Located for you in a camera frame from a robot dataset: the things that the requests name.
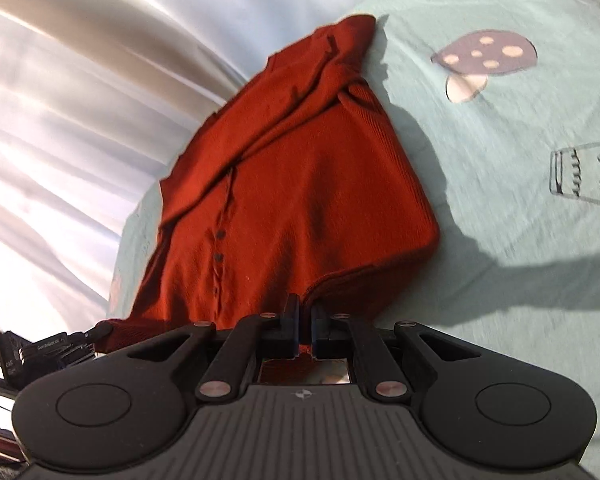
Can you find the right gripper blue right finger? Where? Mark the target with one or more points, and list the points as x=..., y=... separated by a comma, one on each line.
x=330, y=334

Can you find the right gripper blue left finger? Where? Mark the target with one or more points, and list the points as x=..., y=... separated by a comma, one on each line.
x=282, y=332

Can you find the red button-up knit shirt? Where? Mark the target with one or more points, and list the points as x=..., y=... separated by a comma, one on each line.
x=297, y=186

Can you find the white sheer curtain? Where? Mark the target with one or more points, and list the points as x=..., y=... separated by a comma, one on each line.
x=98, y=100

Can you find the mint green printed bedsheet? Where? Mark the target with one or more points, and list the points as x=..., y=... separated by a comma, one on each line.
x=513, y=175

